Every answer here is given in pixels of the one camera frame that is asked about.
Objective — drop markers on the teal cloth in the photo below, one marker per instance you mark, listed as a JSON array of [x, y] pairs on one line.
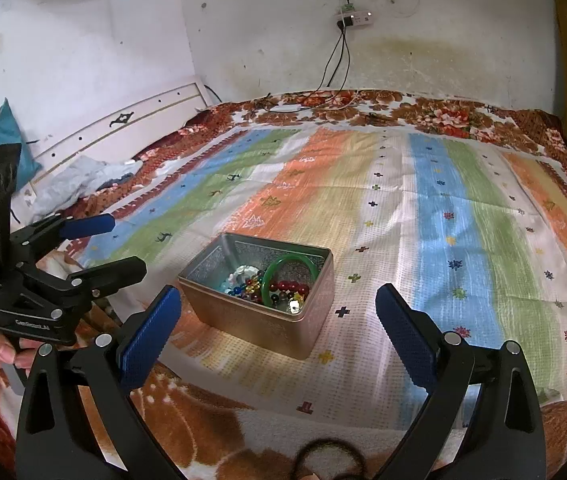
[[8, 130]]

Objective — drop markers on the white crumpled cloth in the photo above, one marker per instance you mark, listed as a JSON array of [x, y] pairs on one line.
[[83, 175]]

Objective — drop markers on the green jade bangle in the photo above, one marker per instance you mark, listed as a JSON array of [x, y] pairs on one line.
[[267, 282]]

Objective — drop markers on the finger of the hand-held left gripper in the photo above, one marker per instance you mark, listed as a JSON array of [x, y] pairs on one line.
[[113, 270], [88, 225]]

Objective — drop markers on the white headboard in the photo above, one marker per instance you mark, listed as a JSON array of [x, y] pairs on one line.
[[113, 130]]

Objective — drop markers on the white power strip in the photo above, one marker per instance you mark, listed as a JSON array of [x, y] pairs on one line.
[[361, 19]]

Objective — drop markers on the orange plush blanket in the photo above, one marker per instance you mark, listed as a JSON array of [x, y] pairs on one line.
[[188, 420]]

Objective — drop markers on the striped colourful mat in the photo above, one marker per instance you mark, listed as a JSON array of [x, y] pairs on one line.
[[463, 210]]

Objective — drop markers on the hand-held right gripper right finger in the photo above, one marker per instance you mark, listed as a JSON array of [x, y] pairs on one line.
[[408, 345]]

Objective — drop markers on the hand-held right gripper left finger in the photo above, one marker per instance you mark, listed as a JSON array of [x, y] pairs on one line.
[[153, 335]]

